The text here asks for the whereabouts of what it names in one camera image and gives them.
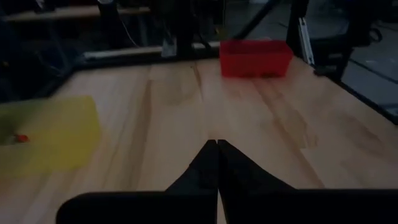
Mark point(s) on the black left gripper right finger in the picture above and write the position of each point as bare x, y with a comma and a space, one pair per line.
280, 207

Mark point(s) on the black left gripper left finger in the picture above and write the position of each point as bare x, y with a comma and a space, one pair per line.
140, 208

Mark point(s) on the yellow translucent plastic bin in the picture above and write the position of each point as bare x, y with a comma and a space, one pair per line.
62, 133

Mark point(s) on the black red Energizer MAX battery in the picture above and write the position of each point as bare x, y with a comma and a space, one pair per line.
21, 137

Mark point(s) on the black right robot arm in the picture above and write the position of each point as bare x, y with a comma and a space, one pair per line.
186, 31

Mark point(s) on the red plastic bin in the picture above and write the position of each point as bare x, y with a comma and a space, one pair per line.
255, 59

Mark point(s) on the wooden workbench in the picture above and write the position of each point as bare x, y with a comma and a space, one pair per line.
77, 13

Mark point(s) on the aluminium frame post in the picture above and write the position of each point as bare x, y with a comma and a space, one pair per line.
306, 40

